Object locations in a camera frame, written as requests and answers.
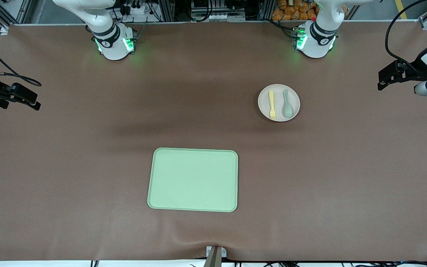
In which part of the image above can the white terminal block strip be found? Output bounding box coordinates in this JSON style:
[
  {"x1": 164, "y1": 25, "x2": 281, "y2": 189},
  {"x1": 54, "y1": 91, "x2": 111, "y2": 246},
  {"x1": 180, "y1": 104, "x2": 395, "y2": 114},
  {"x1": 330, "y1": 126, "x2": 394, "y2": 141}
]
[{"x1": 191, "y1": 13, "x2": 246, "y2": 22}]

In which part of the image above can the white power strip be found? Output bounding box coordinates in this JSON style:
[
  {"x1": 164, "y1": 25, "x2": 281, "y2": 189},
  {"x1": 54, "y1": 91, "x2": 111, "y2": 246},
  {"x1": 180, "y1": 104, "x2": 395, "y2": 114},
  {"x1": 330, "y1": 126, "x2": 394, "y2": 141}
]
[{"x1": 122, "y1": 3, "x2": 148, "y2": 16}]

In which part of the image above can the grey-green plastic spoon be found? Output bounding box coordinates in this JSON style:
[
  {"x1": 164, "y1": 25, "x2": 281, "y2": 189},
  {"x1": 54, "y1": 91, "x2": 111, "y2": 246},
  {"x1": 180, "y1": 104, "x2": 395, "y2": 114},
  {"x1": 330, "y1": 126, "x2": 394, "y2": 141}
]
[{"x1": 282, "y1": 89, "x2": 293, "y2": 119}]

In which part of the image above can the light green rectangular tray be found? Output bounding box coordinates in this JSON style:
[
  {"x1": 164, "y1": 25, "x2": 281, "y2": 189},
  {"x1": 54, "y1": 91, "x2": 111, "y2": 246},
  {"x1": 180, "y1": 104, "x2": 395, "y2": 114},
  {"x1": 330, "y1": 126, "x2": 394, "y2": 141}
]
[{"x1": 147, "y1": 148, "x2": 239, "y2": 212}]

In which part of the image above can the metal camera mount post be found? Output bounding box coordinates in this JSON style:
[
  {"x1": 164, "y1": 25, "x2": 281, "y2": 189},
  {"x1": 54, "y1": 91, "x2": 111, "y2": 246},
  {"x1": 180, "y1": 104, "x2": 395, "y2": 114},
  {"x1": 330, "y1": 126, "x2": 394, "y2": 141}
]
[{"x1": 203, "y1": 245, "x2": 227, "y2": 267}]

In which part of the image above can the aluminium frame post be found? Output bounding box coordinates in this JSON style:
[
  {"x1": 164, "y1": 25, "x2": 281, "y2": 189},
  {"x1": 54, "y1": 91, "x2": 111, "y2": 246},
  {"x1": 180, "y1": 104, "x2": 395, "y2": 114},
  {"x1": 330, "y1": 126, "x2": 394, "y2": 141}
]
[
  {"x1": 157, "y1": 0, "x2": 176, "y2": 22},
  {"x1": 261, "y1": 0, "x2": 276, "y2": 21}
]

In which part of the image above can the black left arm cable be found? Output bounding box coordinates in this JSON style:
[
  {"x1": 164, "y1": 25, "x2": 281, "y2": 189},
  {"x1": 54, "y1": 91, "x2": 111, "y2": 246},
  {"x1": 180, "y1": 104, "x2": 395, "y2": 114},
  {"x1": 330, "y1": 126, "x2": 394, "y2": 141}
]
[{"x1": 385, "y1": 0, "x2": 427, "y2": 71}]

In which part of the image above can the brown table mat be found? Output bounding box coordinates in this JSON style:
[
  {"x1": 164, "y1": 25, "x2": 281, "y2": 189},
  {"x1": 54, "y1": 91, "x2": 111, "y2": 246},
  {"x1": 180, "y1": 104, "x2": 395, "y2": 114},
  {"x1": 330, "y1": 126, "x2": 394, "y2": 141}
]
[{"x1": 0, "y1": 22, "x2": 427, "y2": 262}]

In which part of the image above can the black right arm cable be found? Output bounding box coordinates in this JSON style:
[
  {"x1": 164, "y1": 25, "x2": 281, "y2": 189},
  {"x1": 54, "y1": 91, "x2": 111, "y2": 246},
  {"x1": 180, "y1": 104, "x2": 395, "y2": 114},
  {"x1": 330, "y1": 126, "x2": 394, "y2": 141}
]
[{"x1": 0, "y1": 33, "x2": 42, "y2": 88}]

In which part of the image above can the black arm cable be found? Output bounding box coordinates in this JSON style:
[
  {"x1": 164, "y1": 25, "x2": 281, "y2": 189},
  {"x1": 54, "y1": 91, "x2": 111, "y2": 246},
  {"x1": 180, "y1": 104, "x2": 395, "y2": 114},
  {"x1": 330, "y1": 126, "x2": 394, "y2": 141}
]
[
  {"x1": 0, "y1": 33, "x2": 42, "y2": 88},
  {"x1": 385, "y1": 0, "x2": 427, "y2": 71}
]

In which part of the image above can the orange objects pile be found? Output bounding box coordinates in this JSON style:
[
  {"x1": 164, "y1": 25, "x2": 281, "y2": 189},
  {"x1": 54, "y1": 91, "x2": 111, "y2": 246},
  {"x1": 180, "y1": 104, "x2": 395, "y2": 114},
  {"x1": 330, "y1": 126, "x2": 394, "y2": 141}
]
[{"x1": 272, "y1": 0, "x2": 320, "y2": 21}]

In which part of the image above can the beige round plate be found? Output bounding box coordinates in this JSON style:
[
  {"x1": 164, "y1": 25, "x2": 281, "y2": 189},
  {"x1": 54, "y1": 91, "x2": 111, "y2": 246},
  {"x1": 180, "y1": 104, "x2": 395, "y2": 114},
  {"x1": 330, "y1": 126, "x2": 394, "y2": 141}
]
[{"x1": 258, "y1": 84, "x2": 301, "y2": 122}]

